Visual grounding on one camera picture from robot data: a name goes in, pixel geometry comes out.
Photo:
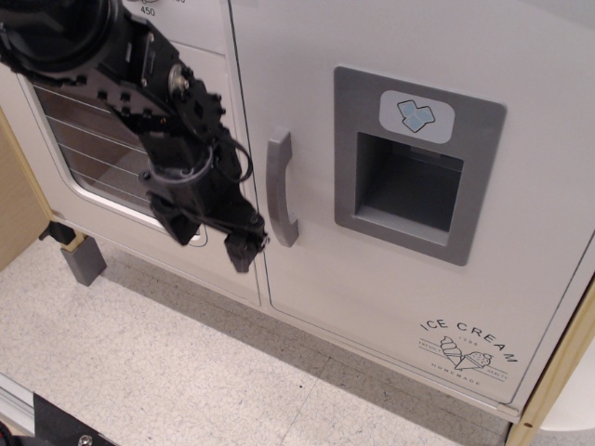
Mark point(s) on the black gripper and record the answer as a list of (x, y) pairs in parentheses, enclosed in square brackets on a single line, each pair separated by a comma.
[(183, 202)]

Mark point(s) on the grey fridge door handle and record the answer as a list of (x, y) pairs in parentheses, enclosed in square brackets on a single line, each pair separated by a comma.
[(279, 154)]

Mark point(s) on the white toy fridge door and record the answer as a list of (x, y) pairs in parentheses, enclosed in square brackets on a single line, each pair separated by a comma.
[(483, 331)]

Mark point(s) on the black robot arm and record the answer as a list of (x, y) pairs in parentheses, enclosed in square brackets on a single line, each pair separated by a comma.
[(105, 53)]

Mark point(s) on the grey cabinet leg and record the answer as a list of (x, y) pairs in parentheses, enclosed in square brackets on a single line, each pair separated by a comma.
[(85, 261)]

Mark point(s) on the white toy oven door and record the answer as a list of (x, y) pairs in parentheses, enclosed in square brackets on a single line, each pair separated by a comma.
[(88, 162)]

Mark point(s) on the wooden side panel left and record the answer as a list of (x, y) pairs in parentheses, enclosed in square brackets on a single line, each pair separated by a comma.
[(25, 213)]

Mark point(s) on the grey ice dispenser panel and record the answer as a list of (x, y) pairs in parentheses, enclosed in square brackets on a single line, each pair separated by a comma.
[(412, 162)]

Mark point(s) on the black clamp bracket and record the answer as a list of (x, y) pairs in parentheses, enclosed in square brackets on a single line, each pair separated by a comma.
[(59, 232)]

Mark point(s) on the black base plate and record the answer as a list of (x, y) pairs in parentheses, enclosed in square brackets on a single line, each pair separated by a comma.
[(58, 427)]

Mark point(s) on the aluminium rail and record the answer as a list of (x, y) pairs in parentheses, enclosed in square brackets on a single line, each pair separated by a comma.
[(16, 403)]

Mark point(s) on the wooden frame post right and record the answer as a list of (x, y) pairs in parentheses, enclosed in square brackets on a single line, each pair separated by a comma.
[(573, 344)]

